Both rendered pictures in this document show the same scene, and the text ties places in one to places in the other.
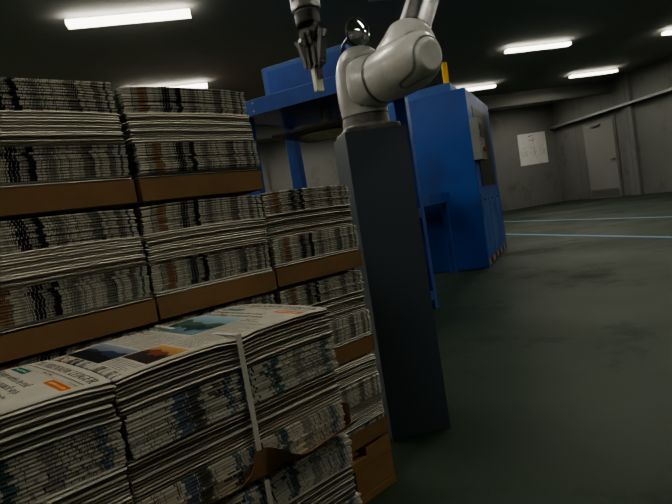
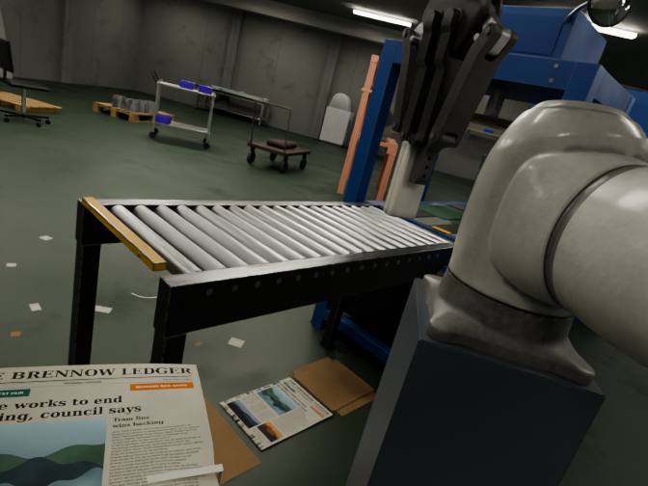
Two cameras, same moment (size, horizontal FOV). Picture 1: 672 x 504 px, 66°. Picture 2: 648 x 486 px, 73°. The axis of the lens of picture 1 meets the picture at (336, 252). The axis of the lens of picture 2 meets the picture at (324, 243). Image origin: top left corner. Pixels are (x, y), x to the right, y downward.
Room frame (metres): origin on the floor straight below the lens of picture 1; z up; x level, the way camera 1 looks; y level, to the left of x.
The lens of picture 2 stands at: (1.19, -0.08, 1.22)
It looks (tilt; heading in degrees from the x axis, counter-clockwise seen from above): 18 degrees down; 16
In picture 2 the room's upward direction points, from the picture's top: 14 degrees clockwise
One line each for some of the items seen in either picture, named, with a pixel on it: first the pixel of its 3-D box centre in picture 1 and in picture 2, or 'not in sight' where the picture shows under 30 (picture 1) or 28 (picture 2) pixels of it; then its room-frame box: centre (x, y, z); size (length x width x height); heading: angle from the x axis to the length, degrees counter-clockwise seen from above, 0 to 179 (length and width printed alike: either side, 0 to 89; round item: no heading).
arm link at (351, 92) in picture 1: (362, 82); (551, 203); (1.75, -0.17, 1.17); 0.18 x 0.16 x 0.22; 35
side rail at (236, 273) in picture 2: not in sight; (364, 272); (2.49, 0.13, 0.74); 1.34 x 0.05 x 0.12; 155
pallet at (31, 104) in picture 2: not in sight; (14, 101); (6.26, 6.66, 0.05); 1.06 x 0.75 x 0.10; 101
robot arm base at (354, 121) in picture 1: (365, 126); (498, 300); (1.77, -0.16, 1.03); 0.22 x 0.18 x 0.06; 10
